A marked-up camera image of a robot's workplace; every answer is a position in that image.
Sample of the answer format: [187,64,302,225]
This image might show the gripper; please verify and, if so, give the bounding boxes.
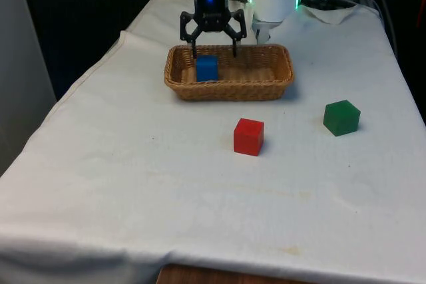
[179,0,248,63]

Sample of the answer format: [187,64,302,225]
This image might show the green cube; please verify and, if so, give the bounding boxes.
[322,99,362,138]

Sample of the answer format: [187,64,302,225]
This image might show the wicker basket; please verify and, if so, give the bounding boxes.
[162,43,296,102]

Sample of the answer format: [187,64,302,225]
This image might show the blue cube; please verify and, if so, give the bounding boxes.
[195,55,220,82]

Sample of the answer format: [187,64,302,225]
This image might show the red cube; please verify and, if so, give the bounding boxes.
[232,117,266,158]

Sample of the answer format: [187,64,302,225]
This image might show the pale grey cabinet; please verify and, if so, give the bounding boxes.
[0,0,57,178]

